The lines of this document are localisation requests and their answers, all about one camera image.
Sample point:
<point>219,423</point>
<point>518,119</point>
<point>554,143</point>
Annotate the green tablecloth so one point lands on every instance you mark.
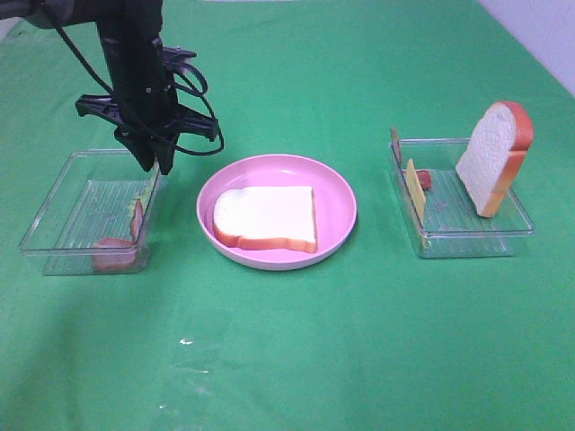
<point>373,338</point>

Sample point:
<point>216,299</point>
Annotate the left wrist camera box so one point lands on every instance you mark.
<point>178,60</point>

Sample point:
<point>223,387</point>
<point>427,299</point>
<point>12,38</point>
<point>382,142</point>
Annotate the clear plastic tray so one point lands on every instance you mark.
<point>87,202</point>
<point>451,227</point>

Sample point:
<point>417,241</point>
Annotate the yellow toy cheese slice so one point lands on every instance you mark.
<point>416,190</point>

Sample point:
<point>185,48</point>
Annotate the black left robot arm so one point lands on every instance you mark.
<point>129,32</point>

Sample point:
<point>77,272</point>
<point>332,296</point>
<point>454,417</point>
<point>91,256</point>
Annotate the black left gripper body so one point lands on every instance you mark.
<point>149,114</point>

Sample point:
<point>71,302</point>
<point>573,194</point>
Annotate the clear tape patch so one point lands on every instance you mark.
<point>194,353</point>

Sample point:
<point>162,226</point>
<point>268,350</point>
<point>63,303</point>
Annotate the toy bread slice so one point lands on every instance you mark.
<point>259,218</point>
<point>494,155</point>

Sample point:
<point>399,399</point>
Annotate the green toy lettuce leaf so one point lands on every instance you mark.
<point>143,198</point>

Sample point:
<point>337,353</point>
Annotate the clear left plastic tray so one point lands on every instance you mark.
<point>87,202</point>

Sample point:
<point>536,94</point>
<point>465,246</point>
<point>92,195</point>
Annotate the clear right plastic tray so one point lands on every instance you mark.
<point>451,227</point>

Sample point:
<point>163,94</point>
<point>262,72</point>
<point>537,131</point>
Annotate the pink round plate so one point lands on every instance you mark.
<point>335,206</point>

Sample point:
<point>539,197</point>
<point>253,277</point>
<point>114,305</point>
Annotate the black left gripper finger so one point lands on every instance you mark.
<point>164,149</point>
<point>139,147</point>

